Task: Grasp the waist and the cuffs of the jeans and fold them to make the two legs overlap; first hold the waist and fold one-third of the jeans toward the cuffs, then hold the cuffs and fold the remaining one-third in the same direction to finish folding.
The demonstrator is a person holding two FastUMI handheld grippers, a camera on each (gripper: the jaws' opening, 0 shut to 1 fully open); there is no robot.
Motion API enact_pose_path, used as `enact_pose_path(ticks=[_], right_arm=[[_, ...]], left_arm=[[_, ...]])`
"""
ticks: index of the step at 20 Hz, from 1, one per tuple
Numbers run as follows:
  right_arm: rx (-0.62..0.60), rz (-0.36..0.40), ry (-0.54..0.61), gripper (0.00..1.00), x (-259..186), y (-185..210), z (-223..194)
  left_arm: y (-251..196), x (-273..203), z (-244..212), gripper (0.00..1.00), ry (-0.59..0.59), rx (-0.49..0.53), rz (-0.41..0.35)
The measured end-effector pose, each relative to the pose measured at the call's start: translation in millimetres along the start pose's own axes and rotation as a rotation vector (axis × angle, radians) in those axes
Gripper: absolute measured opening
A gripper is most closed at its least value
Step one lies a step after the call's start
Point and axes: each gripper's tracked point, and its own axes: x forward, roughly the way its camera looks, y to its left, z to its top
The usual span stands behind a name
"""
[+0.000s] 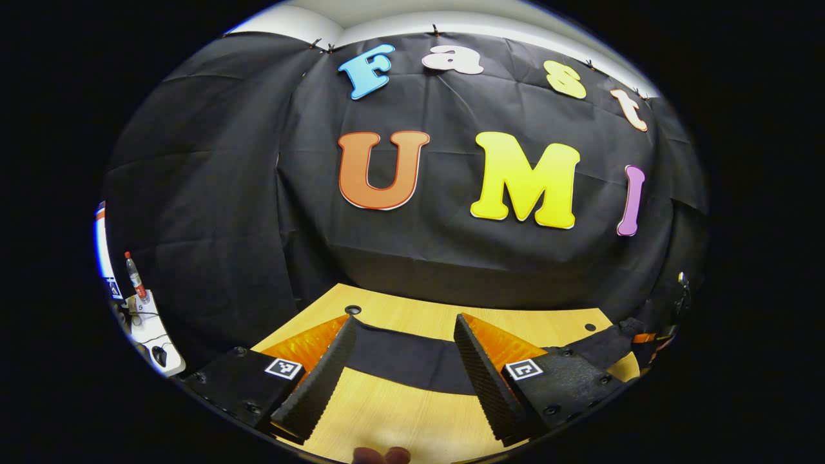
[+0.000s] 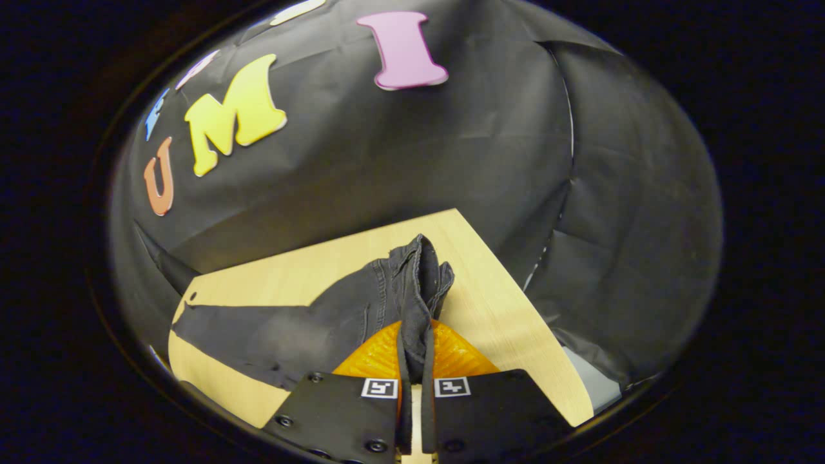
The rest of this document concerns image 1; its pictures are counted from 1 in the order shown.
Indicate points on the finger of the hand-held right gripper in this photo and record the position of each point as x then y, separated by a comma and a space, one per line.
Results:
648, 338

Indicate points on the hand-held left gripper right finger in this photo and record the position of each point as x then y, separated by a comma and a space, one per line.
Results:
486, 386

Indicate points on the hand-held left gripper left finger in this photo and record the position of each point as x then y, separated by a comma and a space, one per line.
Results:
319, 393

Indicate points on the dark grey jeans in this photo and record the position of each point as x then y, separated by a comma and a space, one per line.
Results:
412, 357

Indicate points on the black backdrop cloth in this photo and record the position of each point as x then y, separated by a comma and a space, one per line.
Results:
451, 258

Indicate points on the black computer mouse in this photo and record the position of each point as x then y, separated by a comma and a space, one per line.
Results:
160, 356

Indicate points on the white side table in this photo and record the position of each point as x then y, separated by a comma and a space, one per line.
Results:
145, 327

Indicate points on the red-capped plastic bottle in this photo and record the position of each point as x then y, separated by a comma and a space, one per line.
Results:
135, 278

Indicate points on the white board with blue edge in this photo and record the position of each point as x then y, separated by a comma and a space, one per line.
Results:
102, 248

